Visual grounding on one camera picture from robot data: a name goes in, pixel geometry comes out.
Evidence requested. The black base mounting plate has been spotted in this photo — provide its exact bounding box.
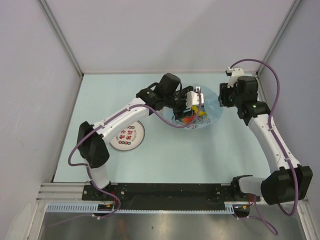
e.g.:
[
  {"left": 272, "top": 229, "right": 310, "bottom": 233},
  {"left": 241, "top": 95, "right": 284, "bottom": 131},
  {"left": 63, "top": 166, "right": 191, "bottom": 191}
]
[{"left": 82, "top": 182, "right": 261, "bottom": 211}]

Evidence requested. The aluminium frame rail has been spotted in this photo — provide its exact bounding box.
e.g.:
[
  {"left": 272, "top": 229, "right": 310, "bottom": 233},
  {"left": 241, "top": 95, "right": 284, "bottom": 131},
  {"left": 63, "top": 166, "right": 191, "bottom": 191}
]
[{"left": 36, "top": 182, "right": 308, "bottom": 203}]

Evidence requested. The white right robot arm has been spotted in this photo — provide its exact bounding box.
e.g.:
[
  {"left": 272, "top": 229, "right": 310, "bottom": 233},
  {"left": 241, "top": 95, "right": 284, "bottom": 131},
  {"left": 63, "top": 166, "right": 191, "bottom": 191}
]
[{"left": 218, "top": 76, "right": 313, "bottom": 205}]

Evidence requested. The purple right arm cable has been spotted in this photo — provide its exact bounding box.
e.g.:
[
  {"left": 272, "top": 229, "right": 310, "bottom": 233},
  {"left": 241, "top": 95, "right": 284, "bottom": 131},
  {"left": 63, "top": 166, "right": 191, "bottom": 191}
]
[{"left": 229, "top": 58, "right": 300, "bottom": 236}]

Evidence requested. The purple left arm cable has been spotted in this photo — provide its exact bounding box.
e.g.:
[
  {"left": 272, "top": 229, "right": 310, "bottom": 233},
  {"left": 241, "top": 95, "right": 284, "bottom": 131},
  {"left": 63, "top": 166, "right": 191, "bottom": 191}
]
[{"left": 67, "top": 87, "right": 205, "bottom": 221}]

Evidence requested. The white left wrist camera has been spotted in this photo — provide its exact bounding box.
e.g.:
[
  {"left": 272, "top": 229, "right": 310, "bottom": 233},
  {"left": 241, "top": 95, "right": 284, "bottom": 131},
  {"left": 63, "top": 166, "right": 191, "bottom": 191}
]
[{"left": 185, "top": 86, "right": 205, "bottom": 109}]

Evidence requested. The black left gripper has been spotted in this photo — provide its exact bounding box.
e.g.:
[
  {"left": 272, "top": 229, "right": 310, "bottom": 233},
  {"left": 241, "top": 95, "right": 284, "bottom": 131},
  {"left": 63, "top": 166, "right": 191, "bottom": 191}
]
[{"left": 164, "top": 86, "right": 194, "bottom": 120}]

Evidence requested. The round white printed plate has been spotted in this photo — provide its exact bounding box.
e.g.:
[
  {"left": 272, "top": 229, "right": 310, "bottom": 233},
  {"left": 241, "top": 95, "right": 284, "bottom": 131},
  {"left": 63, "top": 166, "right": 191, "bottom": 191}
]
[{"left": 109, "top": 121, "right": 145, "bottom": 152}]

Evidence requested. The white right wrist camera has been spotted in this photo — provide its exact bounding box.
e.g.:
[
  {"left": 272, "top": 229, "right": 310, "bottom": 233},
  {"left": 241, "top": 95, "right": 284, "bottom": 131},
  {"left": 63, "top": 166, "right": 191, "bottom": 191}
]
[{"left": 225, "top": 67, "right": 245, "bottom": 88}]

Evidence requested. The light blue cable duct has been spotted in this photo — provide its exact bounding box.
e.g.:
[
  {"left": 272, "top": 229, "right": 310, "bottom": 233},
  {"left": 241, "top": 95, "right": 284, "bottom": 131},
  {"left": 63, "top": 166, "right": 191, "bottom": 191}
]
[{"left": 46, "top": 202, "right": 235, "bottom": 215}]

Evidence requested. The light blue cartoon plastic bag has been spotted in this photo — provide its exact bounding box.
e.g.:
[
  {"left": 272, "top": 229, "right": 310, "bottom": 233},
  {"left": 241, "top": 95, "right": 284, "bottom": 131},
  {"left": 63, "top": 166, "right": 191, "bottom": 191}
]
[{"left": 160, "top": 84, "right": 223, "bottom": 130}]

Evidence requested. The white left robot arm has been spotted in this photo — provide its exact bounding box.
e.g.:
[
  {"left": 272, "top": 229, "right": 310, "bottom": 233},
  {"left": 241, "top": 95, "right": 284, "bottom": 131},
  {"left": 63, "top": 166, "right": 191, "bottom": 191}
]
[{"left": 75, "top": 73, "right": 204, "bottom": 200}]

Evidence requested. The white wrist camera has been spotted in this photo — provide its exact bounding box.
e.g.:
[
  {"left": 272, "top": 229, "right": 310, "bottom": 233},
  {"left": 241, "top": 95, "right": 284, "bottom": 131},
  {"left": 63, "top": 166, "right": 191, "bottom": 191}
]
[
  {"left": 185, "top": 86, "right": 205, "bottom": 109},
  {"left": 225, "top": 67, "right": 245, "bottom": 88}
]

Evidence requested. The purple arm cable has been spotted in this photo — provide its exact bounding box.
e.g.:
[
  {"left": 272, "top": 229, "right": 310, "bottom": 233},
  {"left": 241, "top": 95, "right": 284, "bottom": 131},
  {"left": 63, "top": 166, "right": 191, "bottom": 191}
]
[
  {"left": 229, "top": 58, "right": 300, "bottom": 236},
  {"left": 67, "top": 87, "right": 205, "bottom": 221}
]

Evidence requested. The orange fake fruit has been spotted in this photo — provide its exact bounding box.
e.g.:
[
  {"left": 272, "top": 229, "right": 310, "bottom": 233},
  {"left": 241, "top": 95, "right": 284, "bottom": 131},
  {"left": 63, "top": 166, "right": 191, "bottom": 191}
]
[{"left": 181, "top": 116, "right": 197, "bottom": 125}]

